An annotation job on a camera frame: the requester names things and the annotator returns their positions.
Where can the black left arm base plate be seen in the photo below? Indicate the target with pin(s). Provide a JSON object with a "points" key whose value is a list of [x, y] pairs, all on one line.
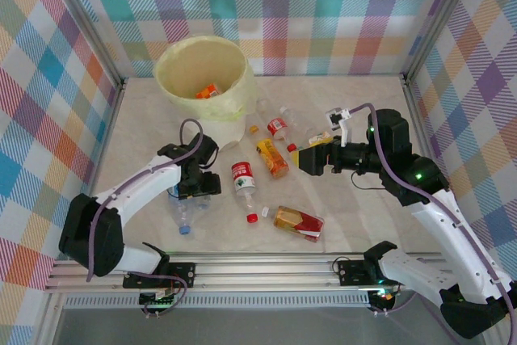
{"points": [[183, 274]]}

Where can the aluminium mounting rail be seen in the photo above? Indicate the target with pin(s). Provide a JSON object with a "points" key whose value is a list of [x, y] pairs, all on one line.
{"points": [[262, 272]]}

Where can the yellow orange juice bottle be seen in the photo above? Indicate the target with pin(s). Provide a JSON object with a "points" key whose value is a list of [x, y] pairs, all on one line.
{"points": [[274, 161]]}

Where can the circuit board green lights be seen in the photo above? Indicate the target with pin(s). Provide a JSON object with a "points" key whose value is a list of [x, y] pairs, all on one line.
{"points": [[381, 296], [157, 302]]}

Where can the red gold label tea bottle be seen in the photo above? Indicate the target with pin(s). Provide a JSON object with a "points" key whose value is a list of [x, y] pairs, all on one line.
{"points": [[299, 221]]}

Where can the red white label bottle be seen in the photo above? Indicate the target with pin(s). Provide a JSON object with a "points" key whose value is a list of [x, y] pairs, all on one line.
{"points": [[242, 175]]}

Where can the orange label tea bottle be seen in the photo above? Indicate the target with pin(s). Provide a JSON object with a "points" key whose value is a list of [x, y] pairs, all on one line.
{"points": [[208, 91]]}

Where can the crushed clear bottle blue cap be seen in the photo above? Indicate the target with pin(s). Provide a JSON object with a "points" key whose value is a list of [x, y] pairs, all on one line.
{"points": [[182, 215]]}

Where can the cream plastic bin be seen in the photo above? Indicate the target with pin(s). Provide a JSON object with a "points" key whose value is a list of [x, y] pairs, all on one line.
{"points": [[214, 135]]}

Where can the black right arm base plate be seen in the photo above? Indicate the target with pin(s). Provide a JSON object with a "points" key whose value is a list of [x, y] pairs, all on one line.
{"points": [[351, 274]]}

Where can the clear bottle red cap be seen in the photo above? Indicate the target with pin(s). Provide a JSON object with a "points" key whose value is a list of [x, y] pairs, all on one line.
{"points": [[291, 147]]}

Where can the clear bottle white cap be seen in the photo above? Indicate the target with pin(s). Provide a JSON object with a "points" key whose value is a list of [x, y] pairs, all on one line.
{"points": [[299, 120]]}

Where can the small red label bottle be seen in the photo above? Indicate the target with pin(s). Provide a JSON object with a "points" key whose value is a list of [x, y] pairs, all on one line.
{"points": [[276, 126]]}

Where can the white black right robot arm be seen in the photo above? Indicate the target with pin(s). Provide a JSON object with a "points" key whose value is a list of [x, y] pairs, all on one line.
{"points": [[444, 232]]}

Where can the aluminium frame post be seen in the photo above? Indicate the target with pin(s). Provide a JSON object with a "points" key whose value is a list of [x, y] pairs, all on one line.
{"points": [[89, 18], [440, 18]]}

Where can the clear unlabelled plastic bottle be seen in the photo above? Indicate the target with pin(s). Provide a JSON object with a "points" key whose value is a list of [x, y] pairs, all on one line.
{"points": [[264, 107]]}

